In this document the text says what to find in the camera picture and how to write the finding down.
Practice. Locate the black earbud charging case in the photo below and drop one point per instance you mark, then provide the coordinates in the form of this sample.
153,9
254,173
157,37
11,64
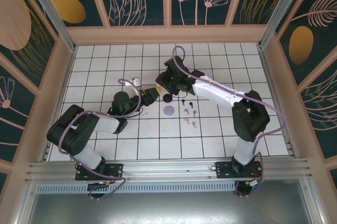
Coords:
167,98

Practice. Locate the purple earbud charging case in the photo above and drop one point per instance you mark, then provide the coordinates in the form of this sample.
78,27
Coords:
169,110

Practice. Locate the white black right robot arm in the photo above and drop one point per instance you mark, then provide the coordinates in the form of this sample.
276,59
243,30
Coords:
218,92

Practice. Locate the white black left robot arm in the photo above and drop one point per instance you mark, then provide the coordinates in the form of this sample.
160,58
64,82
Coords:
105,124

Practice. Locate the grey metal sheet panel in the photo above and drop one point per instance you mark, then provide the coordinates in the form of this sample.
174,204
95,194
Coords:
168,208

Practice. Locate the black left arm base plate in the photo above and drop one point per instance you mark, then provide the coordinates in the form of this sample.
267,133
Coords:
116,170

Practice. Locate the aluminium mounting rail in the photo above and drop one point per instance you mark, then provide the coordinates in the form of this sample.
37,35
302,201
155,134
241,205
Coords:
168,167

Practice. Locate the aluminium table side rail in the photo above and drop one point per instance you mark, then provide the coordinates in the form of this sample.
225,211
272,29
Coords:
279,103
46,153

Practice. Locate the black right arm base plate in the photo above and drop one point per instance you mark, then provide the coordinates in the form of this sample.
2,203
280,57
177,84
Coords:
223,168

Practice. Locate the aluminium corner post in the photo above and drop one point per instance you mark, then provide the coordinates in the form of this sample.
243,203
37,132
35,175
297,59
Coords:
47,5
286,5

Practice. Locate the peach circle moon wall panel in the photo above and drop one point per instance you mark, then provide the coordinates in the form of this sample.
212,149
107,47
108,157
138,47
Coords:
13,24

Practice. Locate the leaf line art wall panel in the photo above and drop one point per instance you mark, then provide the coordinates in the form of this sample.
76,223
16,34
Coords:
321,108

